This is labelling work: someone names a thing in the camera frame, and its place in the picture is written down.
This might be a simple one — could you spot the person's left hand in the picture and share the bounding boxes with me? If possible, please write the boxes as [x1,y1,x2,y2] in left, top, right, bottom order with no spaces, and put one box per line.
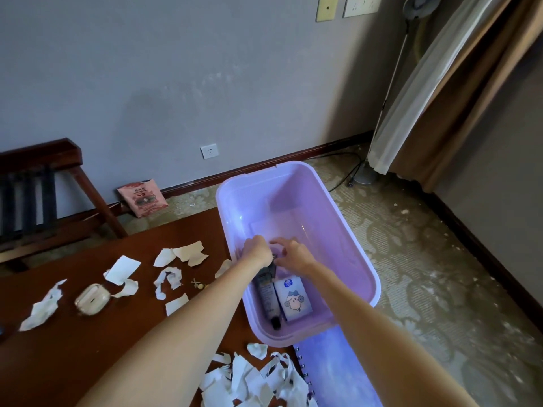
[242,235,275,268]

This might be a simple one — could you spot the person's right hand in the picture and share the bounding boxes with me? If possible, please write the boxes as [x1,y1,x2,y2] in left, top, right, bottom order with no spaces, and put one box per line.
[269,237,318,274]

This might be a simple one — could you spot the grey cosmetic tube black cap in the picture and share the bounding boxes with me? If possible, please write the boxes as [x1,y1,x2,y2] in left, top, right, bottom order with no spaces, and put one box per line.
[254,253,284,331]

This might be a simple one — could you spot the person's right forearm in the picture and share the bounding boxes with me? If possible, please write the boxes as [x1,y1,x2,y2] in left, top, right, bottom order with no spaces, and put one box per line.
[302,262,480,407]

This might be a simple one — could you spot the person's left forearm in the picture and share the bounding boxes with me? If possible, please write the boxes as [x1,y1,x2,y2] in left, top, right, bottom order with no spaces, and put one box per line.
[76,258,274,407]

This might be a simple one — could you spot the purple plastic storage bin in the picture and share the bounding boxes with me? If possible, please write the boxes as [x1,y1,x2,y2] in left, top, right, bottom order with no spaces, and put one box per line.
[216,161,381,348]

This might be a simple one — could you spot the white cartoon tissue packet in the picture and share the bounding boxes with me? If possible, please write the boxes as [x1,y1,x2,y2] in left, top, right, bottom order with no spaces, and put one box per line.
[273,275,314,322]

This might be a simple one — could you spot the pile of torn white paper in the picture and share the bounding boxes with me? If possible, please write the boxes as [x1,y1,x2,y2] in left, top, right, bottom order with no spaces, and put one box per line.
[199,343,319,407]

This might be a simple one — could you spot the pink foil packet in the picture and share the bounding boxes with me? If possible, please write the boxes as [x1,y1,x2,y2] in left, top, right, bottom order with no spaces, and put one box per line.
[117,179,169,218]

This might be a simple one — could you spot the purple spiral notebook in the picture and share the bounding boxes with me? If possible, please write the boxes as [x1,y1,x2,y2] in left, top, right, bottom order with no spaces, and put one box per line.
[294,325,384,407]

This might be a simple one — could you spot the scattered torn white paper scraps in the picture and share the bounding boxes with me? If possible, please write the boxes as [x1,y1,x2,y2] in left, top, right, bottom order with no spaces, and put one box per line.
[19,241,233,332]

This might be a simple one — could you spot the white earbuds case clear cover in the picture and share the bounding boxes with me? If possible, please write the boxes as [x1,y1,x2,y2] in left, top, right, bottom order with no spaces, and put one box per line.
[75,284,112,317]

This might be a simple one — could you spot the sheer white curtain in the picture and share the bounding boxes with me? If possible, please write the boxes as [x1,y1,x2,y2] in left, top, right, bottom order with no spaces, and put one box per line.
[367,0,516,175]

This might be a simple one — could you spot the brown curtain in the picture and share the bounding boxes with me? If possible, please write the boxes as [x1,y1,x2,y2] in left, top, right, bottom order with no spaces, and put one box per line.
[388,0,543,194]

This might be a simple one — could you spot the dark wooden luggage rack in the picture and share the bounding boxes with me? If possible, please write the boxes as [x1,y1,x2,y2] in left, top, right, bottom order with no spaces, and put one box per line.
[0,138,129,274]

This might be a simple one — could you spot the silver floor lamp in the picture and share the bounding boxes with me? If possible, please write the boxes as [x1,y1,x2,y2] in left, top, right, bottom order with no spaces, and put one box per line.
[353,0,443,185]

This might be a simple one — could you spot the black power cable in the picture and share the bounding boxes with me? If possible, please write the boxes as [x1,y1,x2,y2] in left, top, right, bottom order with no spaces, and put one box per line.
[307,152,364,194]

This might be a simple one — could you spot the yellow wall plate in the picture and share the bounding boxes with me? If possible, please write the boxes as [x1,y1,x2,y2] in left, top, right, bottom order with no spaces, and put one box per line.
[316,0,339,22]

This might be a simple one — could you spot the white wall socket panel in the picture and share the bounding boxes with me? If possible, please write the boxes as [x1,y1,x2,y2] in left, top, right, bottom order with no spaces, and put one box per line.
[343,0,383,18]

